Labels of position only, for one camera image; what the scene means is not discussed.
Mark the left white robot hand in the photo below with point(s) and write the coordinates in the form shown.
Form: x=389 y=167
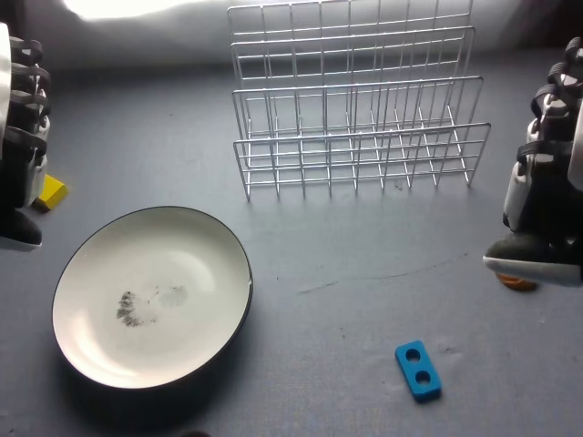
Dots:
x=23 y=136

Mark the orange swirl cookie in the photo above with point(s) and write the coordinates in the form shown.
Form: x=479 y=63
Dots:
x=517 y=284

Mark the yellow block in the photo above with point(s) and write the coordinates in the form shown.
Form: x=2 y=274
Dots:
x=52 y=191

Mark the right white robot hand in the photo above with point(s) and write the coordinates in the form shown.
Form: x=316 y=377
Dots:
x=551 y=200

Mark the blue block with two holes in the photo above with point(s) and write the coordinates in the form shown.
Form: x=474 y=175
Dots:
x=419 y=371

